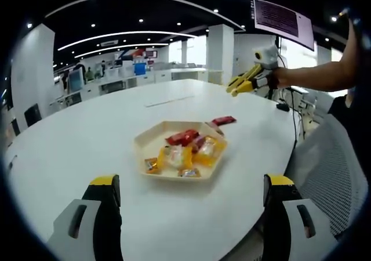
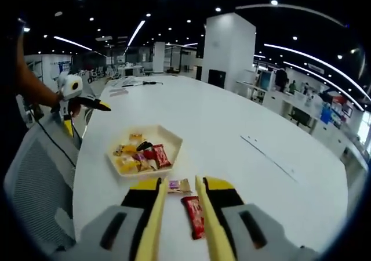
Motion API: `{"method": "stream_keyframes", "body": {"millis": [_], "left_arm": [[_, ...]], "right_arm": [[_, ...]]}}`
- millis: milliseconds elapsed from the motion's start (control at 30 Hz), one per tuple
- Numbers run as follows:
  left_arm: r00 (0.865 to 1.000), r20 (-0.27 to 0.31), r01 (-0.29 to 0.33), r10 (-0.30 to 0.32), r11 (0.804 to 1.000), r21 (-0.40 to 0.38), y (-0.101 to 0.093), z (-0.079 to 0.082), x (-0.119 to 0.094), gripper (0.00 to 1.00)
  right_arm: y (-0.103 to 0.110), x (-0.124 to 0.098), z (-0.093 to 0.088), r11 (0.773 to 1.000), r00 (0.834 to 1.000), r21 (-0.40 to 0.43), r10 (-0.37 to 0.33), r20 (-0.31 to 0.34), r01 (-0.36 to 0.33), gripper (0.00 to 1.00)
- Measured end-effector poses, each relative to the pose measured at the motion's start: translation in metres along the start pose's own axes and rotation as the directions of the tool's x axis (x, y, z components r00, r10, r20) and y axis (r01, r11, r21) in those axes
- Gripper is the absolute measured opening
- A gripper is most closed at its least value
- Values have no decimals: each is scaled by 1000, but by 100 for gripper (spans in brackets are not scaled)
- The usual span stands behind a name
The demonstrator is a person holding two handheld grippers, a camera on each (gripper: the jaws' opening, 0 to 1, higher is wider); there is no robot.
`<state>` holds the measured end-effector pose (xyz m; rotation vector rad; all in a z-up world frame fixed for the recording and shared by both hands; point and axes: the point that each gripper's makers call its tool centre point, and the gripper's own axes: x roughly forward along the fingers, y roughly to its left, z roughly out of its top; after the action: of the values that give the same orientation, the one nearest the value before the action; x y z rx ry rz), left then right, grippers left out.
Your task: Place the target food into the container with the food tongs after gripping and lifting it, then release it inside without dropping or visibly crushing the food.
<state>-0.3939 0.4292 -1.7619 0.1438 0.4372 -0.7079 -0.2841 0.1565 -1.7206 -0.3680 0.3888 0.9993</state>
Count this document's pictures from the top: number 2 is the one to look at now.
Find black snack packet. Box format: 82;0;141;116
136;140;153;152

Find cream hexagonal container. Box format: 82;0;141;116
106;124;184;181

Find teal computer monitor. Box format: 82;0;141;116
259;71;274;91

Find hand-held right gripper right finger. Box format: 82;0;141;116
202;176;319;261

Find person's left hand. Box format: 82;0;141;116
71;103;84;118

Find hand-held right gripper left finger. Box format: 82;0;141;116
54;177;162;261

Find paper sheets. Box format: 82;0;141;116
108;86;129;97

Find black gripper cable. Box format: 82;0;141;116
36;118;77;169

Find beige snack packet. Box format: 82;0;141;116
139;159;159;172

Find purple gold snack packet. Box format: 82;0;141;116
168;178;192;195

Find grey mesh office chair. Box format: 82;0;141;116
4;118;81;251

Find blue box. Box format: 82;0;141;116
320;104;332;124

